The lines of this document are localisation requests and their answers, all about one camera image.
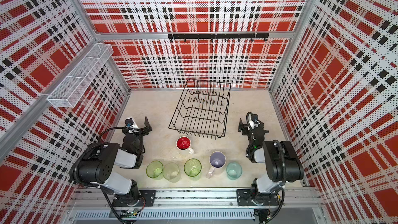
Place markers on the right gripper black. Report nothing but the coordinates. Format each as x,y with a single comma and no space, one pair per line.
254,131

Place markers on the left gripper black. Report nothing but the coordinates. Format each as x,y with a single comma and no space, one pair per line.
140,130

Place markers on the white mug red inside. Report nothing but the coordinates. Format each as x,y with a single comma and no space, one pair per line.
184,145

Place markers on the black wire dish rack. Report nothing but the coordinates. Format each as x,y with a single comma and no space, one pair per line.
202,109

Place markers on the pink mug purple inside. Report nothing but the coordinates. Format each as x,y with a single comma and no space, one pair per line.
217,161

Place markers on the teal textured glass cup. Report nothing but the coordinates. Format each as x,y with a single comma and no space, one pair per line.
234,170

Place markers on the green patterned glass cup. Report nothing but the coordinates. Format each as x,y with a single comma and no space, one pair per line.
193,168

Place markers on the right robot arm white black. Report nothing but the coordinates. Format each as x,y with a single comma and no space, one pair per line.
282,164

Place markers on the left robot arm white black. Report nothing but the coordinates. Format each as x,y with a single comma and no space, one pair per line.
95,167

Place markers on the green glass cup leftmost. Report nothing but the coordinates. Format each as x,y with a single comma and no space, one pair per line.
154,170

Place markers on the pale green glass cup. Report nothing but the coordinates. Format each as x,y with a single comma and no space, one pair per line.
171,172

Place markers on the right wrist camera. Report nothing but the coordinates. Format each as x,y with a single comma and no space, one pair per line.
252,120

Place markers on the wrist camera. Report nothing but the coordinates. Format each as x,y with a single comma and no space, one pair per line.
131,124
252,120

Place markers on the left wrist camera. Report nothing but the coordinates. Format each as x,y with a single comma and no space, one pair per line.
131,124

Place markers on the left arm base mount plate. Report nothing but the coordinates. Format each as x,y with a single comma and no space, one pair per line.
146,197

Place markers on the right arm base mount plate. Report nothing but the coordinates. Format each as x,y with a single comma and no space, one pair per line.
246,198

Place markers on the white mesh wall basket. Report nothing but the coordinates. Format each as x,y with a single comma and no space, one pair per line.
73,86

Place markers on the black wall hook rail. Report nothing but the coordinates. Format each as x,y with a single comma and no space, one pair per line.
219,36

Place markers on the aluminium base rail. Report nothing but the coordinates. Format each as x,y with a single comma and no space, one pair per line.
301,205

